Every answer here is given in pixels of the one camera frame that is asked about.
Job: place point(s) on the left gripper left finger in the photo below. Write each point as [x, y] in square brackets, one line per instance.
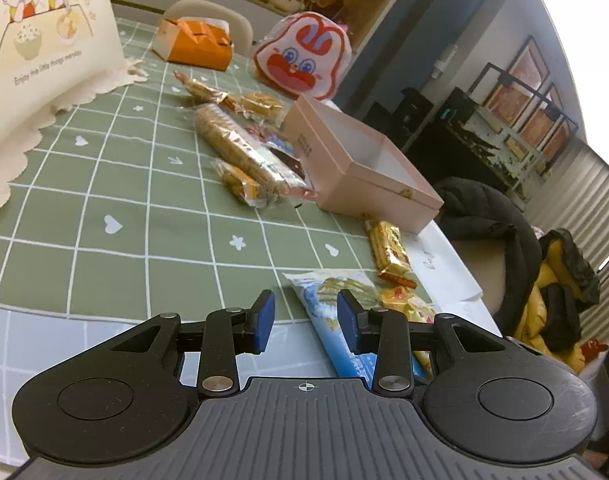
[224, 335]

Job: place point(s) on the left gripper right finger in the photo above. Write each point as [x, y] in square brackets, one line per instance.
[389, 335]

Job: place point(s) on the gold snack bar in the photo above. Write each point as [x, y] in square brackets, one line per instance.
[390, 256]

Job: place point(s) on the small yellow bread packet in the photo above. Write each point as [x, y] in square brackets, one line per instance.
[259, 107]

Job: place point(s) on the green grid tablecloth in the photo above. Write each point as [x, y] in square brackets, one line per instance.
[120, 215]

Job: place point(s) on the orange yellow snack packet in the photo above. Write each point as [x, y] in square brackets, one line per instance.
[253, 187]

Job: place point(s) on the black jacket on chair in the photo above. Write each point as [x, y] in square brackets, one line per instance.
[497, 244]

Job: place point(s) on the pink open storage box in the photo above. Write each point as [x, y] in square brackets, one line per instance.
[356, 170]

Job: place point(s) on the yellow black jacket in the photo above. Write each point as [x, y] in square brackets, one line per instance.
[565, 287]

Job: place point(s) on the long clear cracker pack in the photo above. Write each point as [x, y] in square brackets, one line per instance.
[240, 149]

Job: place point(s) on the glass fish tank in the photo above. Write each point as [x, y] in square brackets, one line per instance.
[489, 151]

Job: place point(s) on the red white rabbit bag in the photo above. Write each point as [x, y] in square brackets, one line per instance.
[305, 54]

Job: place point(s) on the orange tissue box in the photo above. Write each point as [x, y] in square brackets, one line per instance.
[201, 42]

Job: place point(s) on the beige dining chair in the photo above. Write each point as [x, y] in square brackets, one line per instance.
[241, 30]

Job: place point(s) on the cream cartoon food cover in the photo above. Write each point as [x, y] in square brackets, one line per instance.
[54, 55]

